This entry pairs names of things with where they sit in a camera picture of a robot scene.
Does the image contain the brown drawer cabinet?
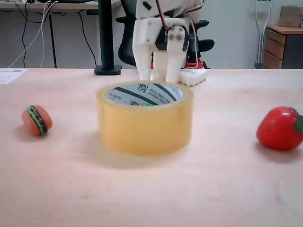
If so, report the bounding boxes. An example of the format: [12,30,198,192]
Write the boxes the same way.
[262,23,303,70]

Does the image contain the white cable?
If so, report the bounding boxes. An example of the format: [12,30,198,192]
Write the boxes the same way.
[9,0,59,68]

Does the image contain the grey metal crutch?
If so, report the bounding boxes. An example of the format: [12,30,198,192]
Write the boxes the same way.
[254,0,273,70]

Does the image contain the black hanging cable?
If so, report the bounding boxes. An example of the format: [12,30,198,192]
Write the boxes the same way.
[14,3,33,68]
[78,10,98,68]

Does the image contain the red toy strawberry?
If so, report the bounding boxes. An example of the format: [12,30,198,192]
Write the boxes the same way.
[256,106,303,151]

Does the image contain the white background desk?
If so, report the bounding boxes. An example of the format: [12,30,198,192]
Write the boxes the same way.
[0,0,120,69]

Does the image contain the black pole stand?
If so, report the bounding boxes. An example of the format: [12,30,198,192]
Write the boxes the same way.
[94,0,123,76]

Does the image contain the yellowish packing tape roll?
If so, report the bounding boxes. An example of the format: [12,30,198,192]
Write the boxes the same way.
[96,80,195,157]

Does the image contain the black office chair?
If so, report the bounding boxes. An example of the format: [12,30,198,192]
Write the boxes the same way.
[115,0,215,70]

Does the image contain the cardboard box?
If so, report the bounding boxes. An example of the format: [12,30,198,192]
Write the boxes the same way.
[278,5,303,27]

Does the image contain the toy hamburger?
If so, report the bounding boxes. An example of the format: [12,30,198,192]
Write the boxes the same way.
[21,105,53,137]

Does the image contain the white printed paper sheet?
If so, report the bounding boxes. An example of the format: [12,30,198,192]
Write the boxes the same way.
[0,68,29,85]

